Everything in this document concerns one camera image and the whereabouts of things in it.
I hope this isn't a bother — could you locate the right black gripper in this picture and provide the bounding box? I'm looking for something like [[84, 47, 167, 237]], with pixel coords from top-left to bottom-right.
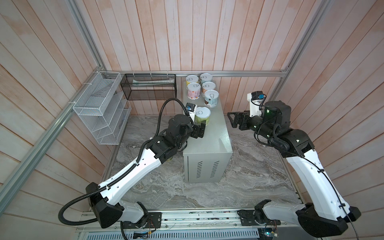
[[227, 110, 274, 144]]

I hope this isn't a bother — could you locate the pink can pull-tab lid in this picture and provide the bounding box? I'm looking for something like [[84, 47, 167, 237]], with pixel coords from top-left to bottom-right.
[[187, 83, 201, 100]]

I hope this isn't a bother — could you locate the orange can pull-tab lid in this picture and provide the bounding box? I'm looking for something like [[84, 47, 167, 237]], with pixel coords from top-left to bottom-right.
[[202, 82, 216, 95]]

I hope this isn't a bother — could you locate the yellow can pull-tab lid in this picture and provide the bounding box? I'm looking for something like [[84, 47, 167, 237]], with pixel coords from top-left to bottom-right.
[[186, 75, 199, 86]]

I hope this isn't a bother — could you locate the green white can pull-tab lid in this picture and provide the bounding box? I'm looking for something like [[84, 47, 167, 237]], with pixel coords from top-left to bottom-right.
[[200, 73, 213, 84]]

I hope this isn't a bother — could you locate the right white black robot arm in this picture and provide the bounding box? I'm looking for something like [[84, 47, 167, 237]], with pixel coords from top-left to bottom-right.
[[228, 101, 361, 238]]

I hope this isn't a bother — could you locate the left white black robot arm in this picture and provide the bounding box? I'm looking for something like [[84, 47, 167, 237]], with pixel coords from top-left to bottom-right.
[[86, 115, 206, 229]]

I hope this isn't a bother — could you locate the grey metal cabinet counter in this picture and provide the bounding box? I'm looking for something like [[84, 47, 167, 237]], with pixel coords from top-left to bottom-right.
[[181, 80, 233, 184]]

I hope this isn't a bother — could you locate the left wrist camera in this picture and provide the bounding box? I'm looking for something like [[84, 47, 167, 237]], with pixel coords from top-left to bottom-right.
[[186, 103, 197, 121]]

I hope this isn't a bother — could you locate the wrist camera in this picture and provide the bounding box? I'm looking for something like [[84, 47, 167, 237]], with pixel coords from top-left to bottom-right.
[[186, 103, 197, 121], [247, 91, 266, 118]]

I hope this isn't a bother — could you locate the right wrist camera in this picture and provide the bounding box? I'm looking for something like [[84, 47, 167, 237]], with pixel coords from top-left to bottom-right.
[[247, 91, 266, 118]]

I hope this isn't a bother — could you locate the horizontal aluminium frame bar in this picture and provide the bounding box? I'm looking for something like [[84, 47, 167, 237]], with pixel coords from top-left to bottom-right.
[[117, 70, 288, 78]]

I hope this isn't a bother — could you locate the black wire mesh basket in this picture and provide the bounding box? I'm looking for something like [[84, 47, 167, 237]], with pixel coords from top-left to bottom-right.
[[120, 73, 178, 101]]

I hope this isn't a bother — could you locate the white wire mesh shelf rack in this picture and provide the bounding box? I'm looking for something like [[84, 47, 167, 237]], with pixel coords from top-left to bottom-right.
[[73, 72, 132, 145]]

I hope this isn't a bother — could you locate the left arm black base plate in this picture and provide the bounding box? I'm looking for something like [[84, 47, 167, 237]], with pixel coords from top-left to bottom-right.
[[123, 212, 162, 230]]

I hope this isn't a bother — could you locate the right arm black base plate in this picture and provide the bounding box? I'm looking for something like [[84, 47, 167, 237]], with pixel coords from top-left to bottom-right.
[[237, 210, 261, 226]]

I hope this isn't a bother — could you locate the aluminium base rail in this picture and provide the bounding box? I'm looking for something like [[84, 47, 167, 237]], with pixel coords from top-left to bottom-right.
[[75, 208, 299, 233]]

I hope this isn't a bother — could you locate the right aluminium frame post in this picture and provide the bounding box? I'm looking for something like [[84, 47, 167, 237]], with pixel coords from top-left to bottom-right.
[[263, 1, 333, 101]]

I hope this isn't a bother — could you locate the black corrugated cable conduit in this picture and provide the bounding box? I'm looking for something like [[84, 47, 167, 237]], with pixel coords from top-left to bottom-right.
[[57, 140, 151, 226]]

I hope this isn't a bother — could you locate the left aluminium frame bar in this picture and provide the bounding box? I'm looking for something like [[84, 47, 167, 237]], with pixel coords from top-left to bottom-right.
[[1, 66, 105, 215]]

